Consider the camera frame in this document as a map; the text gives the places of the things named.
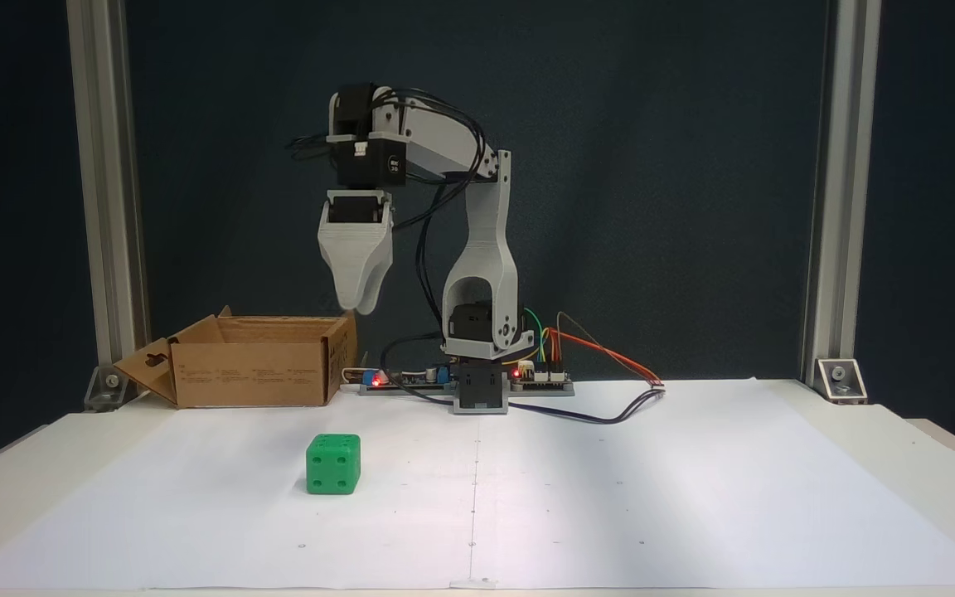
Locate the green jumper wire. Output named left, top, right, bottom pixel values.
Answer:
left=523, top=308, right=546, bottom=366

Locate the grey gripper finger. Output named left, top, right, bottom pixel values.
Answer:
left=318, top=228, right=387, bottom=311
left=359, top=228, right=395, bottom=318

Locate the small motor controller board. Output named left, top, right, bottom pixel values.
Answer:
left=511, top=358, right=575, bottom=396

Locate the metal corner bracket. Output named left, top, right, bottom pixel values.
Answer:
left=84, top=365, right=137, bottom=413
left=815, top=358, right=869, bottom=405

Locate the green die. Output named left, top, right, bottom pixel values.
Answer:
left=305, top=433, right=361, bottom=496

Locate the aluminium frame post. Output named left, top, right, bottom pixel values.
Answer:
left=65, top=0, right=152, bottom=391
left=801, top=0, right=883, bottom=386

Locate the red orange wire bundle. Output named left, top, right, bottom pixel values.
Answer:
left=545, top=328, right=662, bottom=387

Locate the black looping arm cable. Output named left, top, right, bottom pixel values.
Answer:
left=378, top=166, right=478, bottom=391
left=285, top=87, right=495, bottom=179

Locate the black cable with white connector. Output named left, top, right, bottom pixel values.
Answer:
left=507, top=380, right=667, bottom=425

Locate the open cardboard box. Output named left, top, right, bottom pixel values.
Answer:
left=113, top=305, right=360, bottom=409

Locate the blue circuit board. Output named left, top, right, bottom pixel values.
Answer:
left=360, top=363, right=453, bottom=392

